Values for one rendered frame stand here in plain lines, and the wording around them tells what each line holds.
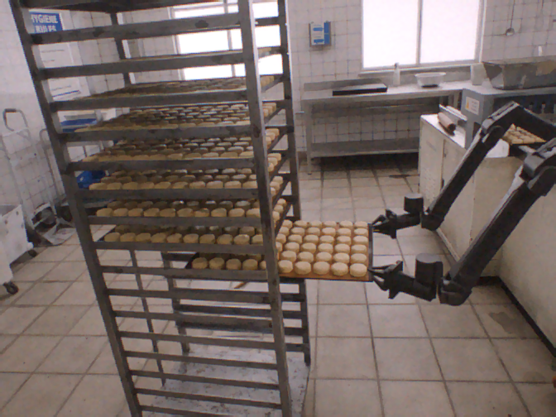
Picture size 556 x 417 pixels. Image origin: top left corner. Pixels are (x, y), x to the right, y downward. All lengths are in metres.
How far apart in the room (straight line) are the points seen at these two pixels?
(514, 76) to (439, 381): 1.57
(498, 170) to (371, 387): 1.35
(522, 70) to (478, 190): 0.65
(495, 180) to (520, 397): 1.11
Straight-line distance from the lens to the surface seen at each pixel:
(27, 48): 1.37
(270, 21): 1.52
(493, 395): 2.24
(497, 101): 2.59
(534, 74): 2.61
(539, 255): 2.44
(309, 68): 5.47
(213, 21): 1.13
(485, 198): 2.64
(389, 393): 2.14
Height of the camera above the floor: 1.54
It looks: 22 degrees down
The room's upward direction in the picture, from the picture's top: 5 degrees counter-clockwise
